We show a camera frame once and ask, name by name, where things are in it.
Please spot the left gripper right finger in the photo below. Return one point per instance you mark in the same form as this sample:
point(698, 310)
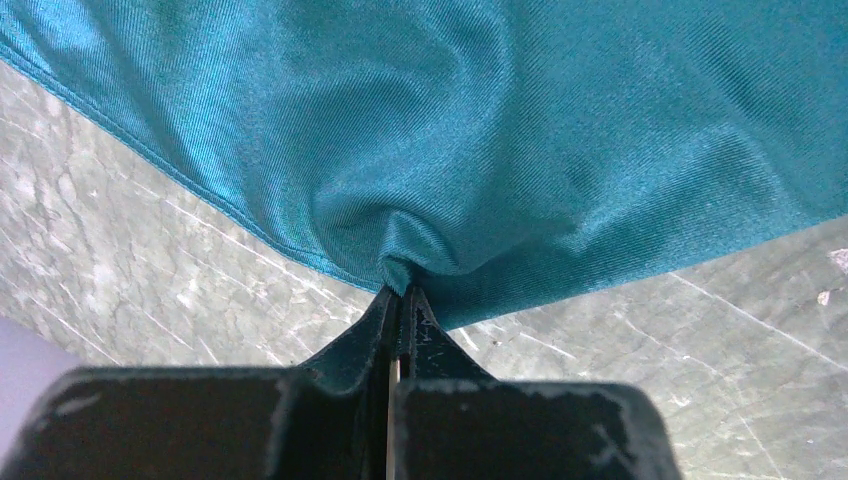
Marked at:
point(454, 420)

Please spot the teal cloth napkin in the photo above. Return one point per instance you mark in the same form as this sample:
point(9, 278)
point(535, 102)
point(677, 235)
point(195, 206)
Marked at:
point(501, 155)

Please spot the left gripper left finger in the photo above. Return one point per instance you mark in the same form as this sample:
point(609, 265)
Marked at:
point(325, 418)

